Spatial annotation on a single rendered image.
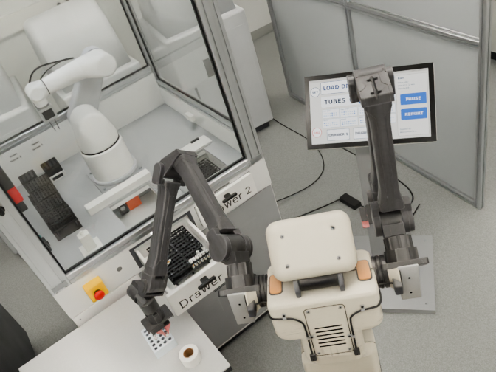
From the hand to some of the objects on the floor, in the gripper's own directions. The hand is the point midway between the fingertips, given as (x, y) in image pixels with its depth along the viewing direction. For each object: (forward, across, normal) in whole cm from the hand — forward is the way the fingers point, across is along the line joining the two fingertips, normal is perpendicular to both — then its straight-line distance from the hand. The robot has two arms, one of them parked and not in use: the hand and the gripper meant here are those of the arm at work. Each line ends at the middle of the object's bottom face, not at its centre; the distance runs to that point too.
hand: (165, 332), depth 181 cm
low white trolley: (+82, -20, +4) cm, 84 cm away
